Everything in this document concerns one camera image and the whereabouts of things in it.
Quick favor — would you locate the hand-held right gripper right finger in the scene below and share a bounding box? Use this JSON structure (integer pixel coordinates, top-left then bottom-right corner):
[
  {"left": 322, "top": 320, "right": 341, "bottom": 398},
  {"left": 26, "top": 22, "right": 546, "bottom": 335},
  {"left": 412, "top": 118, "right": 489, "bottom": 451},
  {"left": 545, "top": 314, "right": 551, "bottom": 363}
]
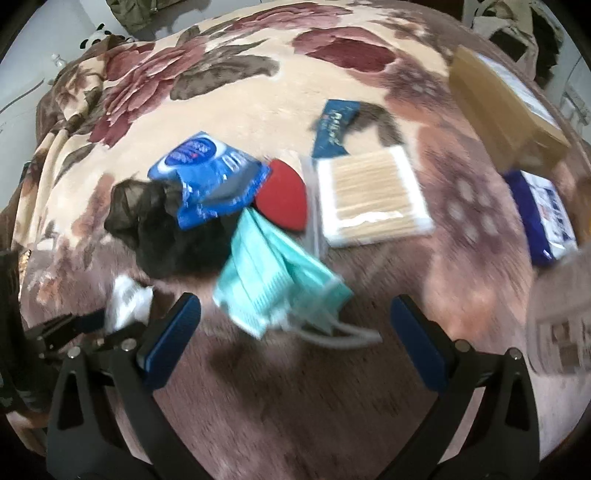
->
[{"left": 390, "top": 294, "right": 541, "bottom": 480}]

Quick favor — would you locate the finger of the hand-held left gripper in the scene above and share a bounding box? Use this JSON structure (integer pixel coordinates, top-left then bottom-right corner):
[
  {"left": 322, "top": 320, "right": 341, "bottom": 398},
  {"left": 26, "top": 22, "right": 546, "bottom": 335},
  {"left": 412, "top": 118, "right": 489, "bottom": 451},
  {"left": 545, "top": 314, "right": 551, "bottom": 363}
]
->
[
  {"left": 28, "top": 309, "right": 109, "bottom": 346},
  {"left": 39, "top": 322, "right": 149, "bottom": 360}
]

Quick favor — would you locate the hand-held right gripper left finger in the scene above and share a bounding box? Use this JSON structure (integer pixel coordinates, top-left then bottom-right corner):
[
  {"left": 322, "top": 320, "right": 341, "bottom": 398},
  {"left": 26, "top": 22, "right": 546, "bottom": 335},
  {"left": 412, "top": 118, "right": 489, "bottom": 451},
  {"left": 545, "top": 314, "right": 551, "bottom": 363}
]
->
[{"left": 46, "top": 293, "right": 204, "bottom": 480}]

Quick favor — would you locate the white tissue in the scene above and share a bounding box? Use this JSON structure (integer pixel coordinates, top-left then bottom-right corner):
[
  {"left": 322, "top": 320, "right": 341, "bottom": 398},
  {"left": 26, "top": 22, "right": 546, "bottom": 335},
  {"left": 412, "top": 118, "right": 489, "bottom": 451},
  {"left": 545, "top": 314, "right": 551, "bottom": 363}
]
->
[{"left": 105, "top": 274, "right": 154, "bottom": 330}]

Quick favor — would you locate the black sheer cloth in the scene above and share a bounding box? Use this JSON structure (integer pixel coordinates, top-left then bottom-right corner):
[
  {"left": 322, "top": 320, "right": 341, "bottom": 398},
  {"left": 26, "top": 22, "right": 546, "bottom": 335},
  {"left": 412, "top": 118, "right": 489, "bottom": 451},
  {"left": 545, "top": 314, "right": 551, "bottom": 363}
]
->
[{"left": 104, "top": 180, "right": 241, "bottom": 278}]

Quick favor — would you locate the green face mask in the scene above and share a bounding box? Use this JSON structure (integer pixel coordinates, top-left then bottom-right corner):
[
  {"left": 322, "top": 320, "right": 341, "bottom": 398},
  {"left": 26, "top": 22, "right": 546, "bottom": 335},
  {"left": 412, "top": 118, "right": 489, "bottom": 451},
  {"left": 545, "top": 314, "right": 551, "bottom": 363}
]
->
[{"left": 213, "top": 208, "right": 384, "bottom": 347}]

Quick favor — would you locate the red makeup sponge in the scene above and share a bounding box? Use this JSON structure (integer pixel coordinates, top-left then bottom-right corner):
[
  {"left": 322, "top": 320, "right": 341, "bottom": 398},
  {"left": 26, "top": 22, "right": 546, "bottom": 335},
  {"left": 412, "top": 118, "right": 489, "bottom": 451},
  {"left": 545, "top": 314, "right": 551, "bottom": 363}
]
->
[{"left": 254, "top": 159, "right": 308, "bottom": 232}]

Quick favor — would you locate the blue wet wipes packet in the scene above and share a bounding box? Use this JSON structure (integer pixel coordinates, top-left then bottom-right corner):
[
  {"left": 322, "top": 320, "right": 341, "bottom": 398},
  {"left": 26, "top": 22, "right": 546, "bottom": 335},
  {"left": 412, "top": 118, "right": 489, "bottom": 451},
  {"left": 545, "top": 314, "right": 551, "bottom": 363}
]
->
[{"left": 148, "top": 131, "right": 272, "bottom": 230}]

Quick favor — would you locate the clear plastic packet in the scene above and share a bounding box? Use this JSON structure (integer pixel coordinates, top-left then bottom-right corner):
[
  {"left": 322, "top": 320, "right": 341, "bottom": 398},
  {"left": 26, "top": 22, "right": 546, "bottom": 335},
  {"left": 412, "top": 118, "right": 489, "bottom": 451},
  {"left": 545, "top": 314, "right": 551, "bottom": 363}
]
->
[{"left": 526, "top": 249, "right": 591, "bottom": 374}]

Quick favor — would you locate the clear cotton swab box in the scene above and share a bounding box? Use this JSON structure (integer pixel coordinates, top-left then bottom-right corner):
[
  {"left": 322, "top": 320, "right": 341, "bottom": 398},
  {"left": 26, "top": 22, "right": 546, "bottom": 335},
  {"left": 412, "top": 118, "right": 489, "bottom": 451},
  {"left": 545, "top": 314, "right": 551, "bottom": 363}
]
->
[{"left": 300, "top": 148, "right": 435, "bottom": 247}]

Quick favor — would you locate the blue and white packet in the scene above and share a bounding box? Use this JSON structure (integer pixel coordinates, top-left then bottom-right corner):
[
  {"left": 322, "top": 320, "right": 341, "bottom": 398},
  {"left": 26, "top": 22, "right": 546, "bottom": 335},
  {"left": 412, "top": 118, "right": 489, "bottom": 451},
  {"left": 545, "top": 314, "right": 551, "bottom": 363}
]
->
[{"left": 503, "top": 170, "right": 579, "bottom": 266}]

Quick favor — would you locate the dark blue packet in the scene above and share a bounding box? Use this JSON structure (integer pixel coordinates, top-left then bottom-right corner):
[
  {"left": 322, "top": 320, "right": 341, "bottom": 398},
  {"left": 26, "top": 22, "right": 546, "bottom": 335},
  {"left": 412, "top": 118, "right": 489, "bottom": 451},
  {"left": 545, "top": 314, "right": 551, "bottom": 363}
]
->
[{"left": 311, "top": 99, "right": 363, "bottom": 158}]

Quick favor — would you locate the brown cardboard box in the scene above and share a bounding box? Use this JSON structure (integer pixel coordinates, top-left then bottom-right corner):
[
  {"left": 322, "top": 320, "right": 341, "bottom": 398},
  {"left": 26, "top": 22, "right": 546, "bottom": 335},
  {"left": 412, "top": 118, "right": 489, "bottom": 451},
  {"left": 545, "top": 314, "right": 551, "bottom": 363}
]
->
[{"left": 449, "top": 45, "right": 571, "bottom": 178}]

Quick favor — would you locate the panda plush toy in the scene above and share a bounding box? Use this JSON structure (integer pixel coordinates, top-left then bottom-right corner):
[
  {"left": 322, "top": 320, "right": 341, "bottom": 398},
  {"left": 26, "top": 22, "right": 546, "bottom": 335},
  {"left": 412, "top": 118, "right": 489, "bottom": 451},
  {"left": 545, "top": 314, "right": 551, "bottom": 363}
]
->
[{"left": 79, "top": 28, "right": 112, "bottom": 51}]

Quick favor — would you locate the olive green jacket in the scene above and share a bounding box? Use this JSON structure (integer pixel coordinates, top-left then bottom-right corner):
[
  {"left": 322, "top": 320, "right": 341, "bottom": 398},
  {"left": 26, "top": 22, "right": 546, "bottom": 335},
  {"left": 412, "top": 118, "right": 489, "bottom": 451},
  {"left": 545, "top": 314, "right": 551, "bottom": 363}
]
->
[{"left": 105, "top": 0, "right": 162, "bottom": 29}]

